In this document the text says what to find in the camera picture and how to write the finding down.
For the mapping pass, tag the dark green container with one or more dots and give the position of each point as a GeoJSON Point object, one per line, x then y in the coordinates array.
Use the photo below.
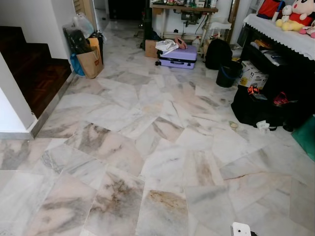
{"type": "Point", "coordinates": [306, 135]}

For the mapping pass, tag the black shelf unit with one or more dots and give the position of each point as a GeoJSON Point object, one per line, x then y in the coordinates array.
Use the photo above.
{"type": "Point", "coordinates": [290, 73]}

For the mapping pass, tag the crumpled white paper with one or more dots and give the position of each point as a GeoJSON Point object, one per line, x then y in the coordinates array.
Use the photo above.
{"type": "Point", "coordinates": [262, 126]}

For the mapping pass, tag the black duffel bag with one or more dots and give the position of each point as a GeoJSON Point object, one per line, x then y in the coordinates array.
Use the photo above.
{"type": "Point", "coordinates": [253, 108]}

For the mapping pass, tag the white printed cardboard box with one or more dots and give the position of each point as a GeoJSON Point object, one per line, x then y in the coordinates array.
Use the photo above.
{"type": "Point", "coordinates": [253, 76]}

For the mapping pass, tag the pink plush toy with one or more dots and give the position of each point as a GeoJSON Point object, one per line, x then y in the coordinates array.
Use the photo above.
{"type": "Point", "coordinates": [310, 30]}

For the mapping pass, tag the white lace cloth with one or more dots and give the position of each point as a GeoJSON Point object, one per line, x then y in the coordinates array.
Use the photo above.
{"type": "Point", "coordinates": [283, 35]}

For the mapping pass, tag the dark bucket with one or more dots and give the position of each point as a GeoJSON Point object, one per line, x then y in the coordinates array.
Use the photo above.
{"type": "Point", "coordinates": [227, 74]}

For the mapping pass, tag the red yellow plush doll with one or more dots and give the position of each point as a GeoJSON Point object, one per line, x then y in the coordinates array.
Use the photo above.
{"type": "Point", "coordinates": [298, 17]}

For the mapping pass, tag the white plush toy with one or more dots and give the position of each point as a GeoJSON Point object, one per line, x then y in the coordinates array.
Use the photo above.
{"type": "Point", "coordinates": [285, 10]}

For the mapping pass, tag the black backpack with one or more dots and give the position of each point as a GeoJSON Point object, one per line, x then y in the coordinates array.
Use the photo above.
{"type": "Point", "coordinates": [218, 54]}

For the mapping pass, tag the red bag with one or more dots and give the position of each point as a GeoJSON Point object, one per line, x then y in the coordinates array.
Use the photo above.
{"type": "Point", "coordinates": [269, 7]}

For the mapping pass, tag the white stool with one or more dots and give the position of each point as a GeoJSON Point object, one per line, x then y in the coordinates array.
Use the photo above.
{"type": "Point", "coordinates": [220, 27]}

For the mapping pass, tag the purple suitcase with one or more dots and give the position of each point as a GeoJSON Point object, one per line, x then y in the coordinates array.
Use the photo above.
{"type": "Point", "coordinates": [179, 58]}

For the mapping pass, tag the pink cloth item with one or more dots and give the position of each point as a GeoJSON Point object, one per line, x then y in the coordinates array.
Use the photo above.
{"type": "Point", "coordinates": [181, 43]}

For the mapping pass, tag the white crumpled cloth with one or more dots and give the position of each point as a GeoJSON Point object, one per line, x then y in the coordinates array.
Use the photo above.
{"type": "Point", "coordinates": [166, 46]}

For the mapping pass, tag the wooden work table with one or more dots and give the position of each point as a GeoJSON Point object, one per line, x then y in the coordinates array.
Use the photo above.
{"type": "Point", "coordinates": [184, 9]}

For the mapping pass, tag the small brown cardboard box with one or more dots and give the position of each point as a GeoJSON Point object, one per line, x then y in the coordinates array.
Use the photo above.
{"type": "Point", "coordinates": [150, 49]}

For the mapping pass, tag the brown paper bag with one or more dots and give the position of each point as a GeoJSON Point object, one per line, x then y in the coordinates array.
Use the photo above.
{"type": "Point", "coordinates": [91, 63]}

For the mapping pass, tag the blue bag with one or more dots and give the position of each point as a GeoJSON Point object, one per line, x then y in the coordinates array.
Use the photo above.
{"type": "Point", "coordinates": [75, 64]}

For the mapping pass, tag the white plastic bag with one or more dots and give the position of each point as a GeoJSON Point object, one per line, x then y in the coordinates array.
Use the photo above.
{"type": "Point", "coordinates": [83, 23]}

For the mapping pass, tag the dark wooden staircase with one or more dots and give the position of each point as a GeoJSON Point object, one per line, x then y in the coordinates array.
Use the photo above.
{"type": "Point", "coordinates": [29, 69]}

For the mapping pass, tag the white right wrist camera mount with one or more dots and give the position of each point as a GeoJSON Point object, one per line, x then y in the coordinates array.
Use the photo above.
{"type": "Point", "coordinates": [241, 229]}

